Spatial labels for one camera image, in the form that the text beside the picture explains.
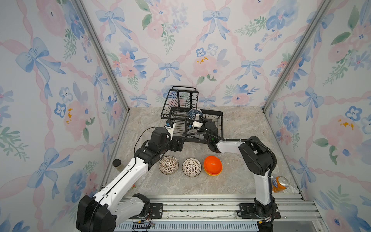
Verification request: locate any white lattice pattern bowl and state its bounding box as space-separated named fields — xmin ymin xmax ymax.
xmin=182 ymin=158 xmax=202 ymax=177

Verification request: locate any yellow plastic bowl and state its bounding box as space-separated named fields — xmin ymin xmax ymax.
xmin=205 ymin=170 xmax=221 ymax=177

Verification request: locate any small dark spice jar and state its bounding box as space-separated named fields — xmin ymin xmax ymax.
xmin=112 ymin=159 xmax=122 ymax=168

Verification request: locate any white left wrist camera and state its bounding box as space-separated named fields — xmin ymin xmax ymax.
xmin=164 ymin=119 xmax=176 ymax=141

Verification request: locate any orange plastic bowl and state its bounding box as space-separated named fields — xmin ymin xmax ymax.
xmin=203 ymin=156 xmax=223 ymax=174

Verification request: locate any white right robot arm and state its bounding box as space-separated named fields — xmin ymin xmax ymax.
xmin=199 ymin=121 xmax=277 ymax=221

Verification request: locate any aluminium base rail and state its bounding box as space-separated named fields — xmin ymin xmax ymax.
xmin=146 ymin=194 xmax=328 ymax=232

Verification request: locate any black wire dish rack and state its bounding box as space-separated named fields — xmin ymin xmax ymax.
xmin=160 ymin=86 xmax=224 ymax=144

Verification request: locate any aluminium frame post right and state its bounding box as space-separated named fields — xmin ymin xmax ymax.
xmin=262 ymin=0 xmax=332 ymax=113

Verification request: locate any brown dotted pattern bowl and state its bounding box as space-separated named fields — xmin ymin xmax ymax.
xmin=159 ymin=156 xmax=179 ymax=175

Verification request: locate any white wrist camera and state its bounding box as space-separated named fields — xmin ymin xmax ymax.
xmin=192 ymin=121 xmax=203 ymax=128
xmin=164 ymin=119 xmax=176 ymax=141

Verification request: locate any blue triangle pattern bowl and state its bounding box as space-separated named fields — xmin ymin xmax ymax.
xmin=186 ymin=108 xmax=203 ymax=121

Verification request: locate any aluminium frame post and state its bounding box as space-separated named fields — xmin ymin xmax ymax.
xmin=72 ymin=0 xmax=129 ymax=113
xmin=262 ymin=0 xmax=332 ymax=113

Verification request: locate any orange soda can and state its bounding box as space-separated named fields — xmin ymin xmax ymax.
xmin=272 ymin=176 xmax=290 ymax=193

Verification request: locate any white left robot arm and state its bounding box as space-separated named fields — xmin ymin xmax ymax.
xmin=75 ymin=127 xmax=184 ymax=232

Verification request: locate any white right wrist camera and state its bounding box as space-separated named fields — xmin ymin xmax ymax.
xmin=192 ymin=121 xmax=203 ymax=128

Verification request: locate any aluminium frame post left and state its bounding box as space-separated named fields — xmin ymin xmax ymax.
xmin=72 ymin=0 xmax=129 ymax=113

